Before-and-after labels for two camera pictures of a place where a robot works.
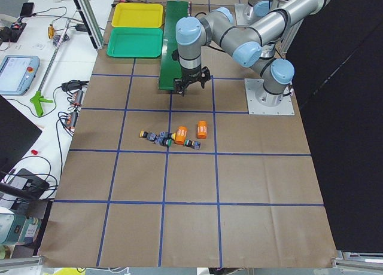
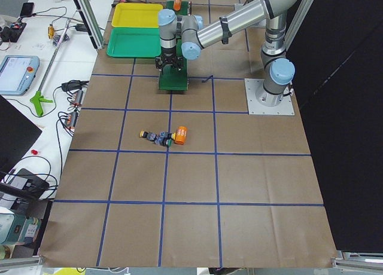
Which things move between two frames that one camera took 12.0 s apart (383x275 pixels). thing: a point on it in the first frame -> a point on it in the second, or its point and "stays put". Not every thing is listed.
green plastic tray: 138,42 stays put
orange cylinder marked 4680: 201,130 -> 177,3
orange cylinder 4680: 181,134 stays put
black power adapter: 81,27 stays put
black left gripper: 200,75 -> 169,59
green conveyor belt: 170,70 stays put
